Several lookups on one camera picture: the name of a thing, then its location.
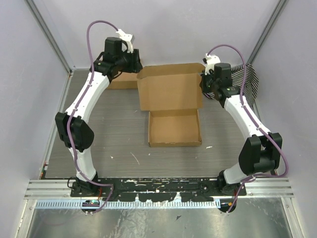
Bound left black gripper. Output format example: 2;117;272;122
116;48;143;74

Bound aluminium front rail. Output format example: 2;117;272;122
25;178;294;201

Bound aluminium corner post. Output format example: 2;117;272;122
24;0;74;75
247;0;289;64

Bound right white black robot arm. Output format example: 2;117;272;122
200;62;282;196

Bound left aluminium corner post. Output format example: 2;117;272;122
24;0;74;75

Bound closed brown cardboard box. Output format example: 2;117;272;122
107;72;138;89

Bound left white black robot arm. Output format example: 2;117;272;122
55;34;143;197

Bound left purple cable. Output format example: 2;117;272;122
66;20;123;216

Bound white slotted cable duct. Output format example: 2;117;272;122
35;199;220;209

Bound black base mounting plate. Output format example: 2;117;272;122
67;177;240;202

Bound right aluminium corner post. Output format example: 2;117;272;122
247;0;289;64

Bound black white striped cloth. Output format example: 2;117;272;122
203;62;259;107

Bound purple cable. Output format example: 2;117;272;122
207;44;289;214
66;20;123;216

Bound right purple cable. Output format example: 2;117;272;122
207;44;289;214

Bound brown cardboard box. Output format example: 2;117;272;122
137;63;205;147
107;72;138;89

